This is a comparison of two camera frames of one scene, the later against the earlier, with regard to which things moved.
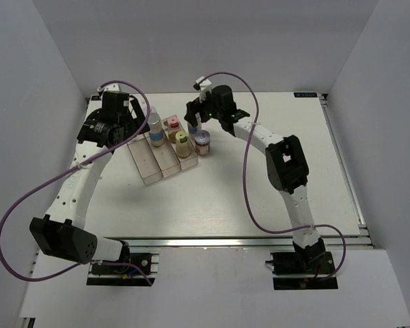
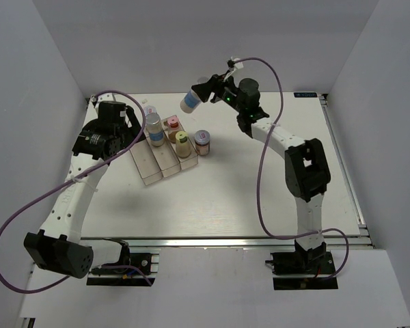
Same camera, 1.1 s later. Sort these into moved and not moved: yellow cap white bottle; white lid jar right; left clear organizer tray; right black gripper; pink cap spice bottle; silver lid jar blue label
Moved: right black gripper; silver lid jar blue label
Not moved: yellow cap white bottle; pink cap spice bottle; white lid jar right; left clear organizer tray
